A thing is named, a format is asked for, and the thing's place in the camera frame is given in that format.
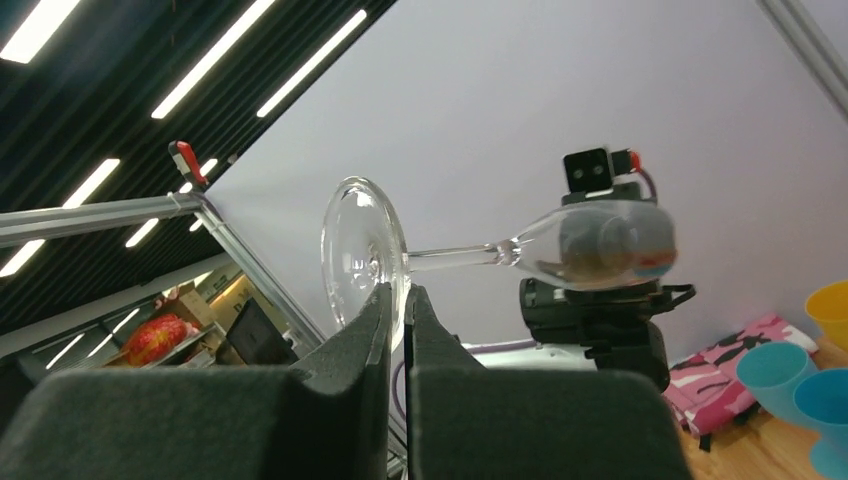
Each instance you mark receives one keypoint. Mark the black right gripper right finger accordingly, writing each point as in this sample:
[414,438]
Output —
[466,421]

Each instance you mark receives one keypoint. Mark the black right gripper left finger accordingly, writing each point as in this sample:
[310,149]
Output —
[324,417]

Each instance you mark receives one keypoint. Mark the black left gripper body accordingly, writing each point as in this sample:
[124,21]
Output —
[596,311]

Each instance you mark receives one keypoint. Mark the clear wine glass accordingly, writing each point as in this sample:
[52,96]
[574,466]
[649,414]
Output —
[363,246]

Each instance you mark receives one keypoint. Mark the blue wine glass front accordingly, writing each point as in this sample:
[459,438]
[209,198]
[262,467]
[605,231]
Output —
[771,373]

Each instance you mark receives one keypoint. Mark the blue wine glass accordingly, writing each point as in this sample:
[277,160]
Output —
[822,400]
[771,373]

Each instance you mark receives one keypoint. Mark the yellow wine glass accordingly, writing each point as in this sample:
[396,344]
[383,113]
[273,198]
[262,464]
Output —
[827,307]

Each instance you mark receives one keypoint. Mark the pink camouflage cloth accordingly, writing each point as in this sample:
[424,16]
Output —
[704,392]

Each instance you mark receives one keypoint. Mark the red orange bag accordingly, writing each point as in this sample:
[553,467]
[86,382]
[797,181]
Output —
[156,338]

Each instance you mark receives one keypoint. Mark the red clamp handle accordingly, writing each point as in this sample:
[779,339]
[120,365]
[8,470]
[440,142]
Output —
[187,164]

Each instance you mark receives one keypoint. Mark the aluminium frame post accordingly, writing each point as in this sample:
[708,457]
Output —
[100,257]

